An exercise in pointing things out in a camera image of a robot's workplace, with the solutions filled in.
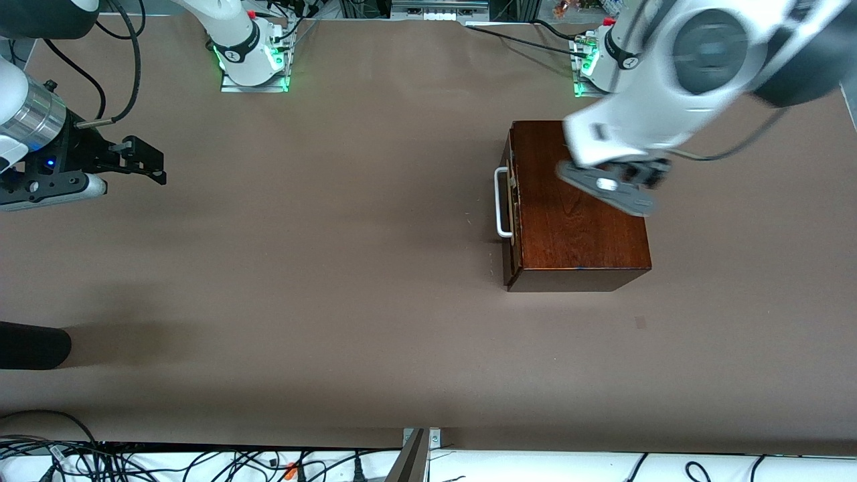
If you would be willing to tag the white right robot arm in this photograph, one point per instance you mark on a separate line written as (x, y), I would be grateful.
(20, 114)

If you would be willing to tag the dark brown wooden cabinet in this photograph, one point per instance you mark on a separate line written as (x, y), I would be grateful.
(569, 248)

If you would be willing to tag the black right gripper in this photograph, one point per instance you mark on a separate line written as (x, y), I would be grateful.
(82, 152)

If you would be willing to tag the silver bracket plate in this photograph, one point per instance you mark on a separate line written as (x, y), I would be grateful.
(434, 438)

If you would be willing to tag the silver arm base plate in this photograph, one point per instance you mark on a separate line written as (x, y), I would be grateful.
(582, 90)
(231, 86)

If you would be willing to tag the black cylinder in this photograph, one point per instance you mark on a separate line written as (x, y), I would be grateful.
(33, 345)

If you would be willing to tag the orange connector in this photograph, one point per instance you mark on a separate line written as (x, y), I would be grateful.
(291, 472)

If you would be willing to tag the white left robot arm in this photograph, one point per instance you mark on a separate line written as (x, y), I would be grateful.
(669, 100)

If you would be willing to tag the grey metal post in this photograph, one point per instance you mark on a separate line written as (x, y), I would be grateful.
(410, 462)

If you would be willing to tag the grey power strip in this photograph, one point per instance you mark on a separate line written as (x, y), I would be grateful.
(438, 8)

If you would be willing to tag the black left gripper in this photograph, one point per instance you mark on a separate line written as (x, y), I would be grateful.
(648, 172)

